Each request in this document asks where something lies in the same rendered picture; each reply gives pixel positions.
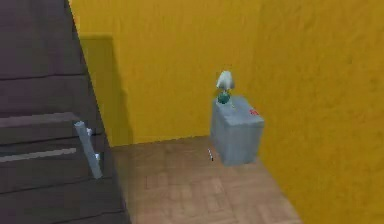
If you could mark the white table lamp green base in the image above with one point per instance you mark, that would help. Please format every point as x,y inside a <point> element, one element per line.
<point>225,85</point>

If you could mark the small black white stick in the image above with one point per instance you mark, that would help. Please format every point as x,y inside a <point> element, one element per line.
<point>210,155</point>

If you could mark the grey bedside cabinet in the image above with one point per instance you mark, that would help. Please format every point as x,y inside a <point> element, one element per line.
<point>235,133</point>

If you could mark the small red object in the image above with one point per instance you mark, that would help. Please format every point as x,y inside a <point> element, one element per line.
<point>254,112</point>

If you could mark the dark brown room door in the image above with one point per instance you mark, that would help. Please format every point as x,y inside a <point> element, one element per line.
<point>43,100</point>

